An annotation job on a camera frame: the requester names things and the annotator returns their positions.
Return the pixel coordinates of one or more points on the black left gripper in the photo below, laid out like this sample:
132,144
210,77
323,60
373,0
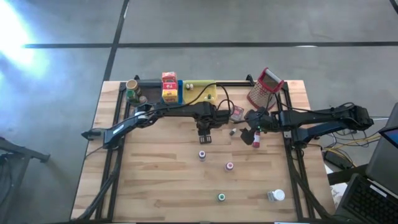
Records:
209,123

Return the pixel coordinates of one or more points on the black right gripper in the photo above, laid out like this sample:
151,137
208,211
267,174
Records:
269,122

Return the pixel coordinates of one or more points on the red food colour bottle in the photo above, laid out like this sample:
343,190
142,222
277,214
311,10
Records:
257,141

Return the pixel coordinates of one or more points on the small metal tin box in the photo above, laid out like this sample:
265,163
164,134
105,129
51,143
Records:
237,112

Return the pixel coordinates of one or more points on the small green dropper bottle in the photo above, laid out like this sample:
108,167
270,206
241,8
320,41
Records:
209,96

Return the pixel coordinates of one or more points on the pink food colour bottle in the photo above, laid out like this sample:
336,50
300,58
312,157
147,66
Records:
229,166

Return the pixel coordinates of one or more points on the yellow Corn Pops cereal box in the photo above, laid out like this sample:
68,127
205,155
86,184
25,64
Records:
170,95

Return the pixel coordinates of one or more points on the green food colour bottle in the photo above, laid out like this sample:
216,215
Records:
221,197

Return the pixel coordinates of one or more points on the white-lid clear jar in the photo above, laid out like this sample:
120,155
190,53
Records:
277,195

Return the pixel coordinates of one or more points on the small clear glass jar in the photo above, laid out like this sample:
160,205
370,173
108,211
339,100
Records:
143,99

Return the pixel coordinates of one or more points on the green spice jar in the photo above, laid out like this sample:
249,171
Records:
132,96

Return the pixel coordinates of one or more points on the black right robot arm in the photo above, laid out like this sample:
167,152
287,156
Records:
320,119

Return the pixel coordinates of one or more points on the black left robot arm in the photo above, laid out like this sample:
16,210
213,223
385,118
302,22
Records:
180,111

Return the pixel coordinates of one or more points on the red metal cheese grater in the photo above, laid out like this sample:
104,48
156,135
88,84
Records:
264,91

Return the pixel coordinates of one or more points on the yellow plastic bin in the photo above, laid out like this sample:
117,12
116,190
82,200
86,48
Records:
199,90

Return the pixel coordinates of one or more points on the blue plastic basket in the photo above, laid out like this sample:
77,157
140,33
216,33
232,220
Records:
181,93

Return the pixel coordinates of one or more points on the dark grey plastic bin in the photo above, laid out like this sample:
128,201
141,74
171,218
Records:
152,91

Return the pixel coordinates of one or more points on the black power brick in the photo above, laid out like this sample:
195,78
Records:
337,159

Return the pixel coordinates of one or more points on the black laptop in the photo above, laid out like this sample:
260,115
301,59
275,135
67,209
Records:
370,202

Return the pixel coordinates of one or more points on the laptop with blue screen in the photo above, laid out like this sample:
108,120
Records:
392,136

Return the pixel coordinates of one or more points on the black side stand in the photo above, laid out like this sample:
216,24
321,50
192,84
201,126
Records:
18,152

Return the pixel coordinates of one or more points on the black aluminium table frame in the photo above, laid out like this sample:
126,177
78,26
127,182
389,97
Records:
236,83

